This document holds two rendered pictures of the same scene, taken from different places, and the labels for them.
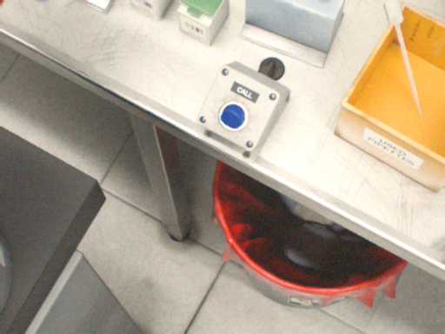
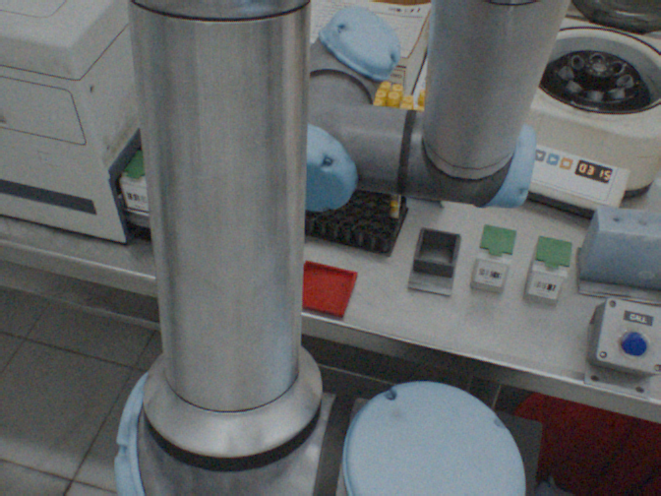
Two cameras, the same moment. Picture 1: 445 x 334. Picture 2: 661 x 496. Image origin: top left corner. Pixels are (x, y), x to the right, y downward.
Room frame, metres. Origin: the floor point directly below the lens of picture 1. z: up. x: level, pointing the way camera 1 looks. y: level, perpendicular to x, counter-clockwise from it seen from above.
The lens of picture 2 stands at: (0.02, 0.42, 1.61)
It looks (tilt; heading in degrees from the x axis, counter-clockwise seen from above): 48 degrees down; 338
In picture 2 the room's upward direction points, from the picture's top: 1 degrees clockwise
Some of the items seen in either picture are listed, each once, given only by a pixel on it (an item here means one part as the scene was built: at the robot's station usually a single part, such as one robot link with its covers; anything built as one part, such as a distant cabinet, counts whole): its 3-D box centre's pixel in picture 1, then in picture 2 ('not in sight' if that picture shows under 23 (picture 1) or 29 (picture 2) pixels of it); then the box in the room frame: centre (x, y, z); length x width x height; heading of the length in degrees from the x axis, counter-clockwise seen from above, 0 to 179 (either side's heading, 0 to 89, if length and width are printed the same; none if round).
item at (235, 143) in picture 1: (251, 90); (629, 325); (0.36, -0.07, 0.92); 0.13 x 0.07 x 0.08; 143
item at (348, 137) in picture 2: not in sight; (339, 145); (0.50, 0.23, 1.16); 0.11 x 0.11 x 0.08; 58
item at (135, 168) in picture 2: not in sight; (141, 165); (0.74, 0.38, 0.98); 0.05 x 0.04 x 0.01; 142
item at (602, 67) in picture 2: not in sight; (592, 86); (0.70, -0.24, 0.97); 0.15 x 0.15 x 0.07
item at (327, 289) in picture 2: not in sight; (324, 287); (0.56, 0.22, 0.88); 0.07 x 0.07 x 0.01; 53
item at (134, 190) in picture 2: not in sight; (146, 185); (0.74, 0.38, 0.95); 0.05 x 0.04 x 0.06; 142
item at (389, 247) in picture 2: not in sight; (337, 185); (0.67, 0.16, 0.93); 0.17 x 0.09 x 0.11; 50
